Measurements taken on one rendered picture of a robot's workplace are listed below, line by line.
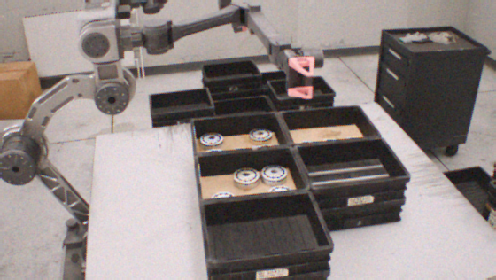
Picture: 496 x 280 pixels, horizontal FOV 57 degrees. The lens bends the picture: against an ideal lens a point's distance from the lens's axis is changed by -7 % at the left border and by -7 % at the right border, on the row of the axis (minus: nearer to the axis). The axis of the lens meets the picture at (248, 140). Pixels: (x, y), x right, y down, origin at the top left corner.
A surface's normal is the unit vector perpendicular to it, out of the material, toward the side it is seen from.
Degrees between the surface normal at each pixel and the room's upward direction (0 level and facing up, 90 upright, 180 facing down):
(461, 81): 90
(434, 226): 0
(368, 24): 90
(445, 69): 90
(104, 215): 0
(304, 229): 0
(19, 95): 90
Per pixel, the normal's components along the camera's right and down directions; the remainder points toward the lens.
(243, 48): 0.22, 0.51
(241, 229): -0.01, -0.85
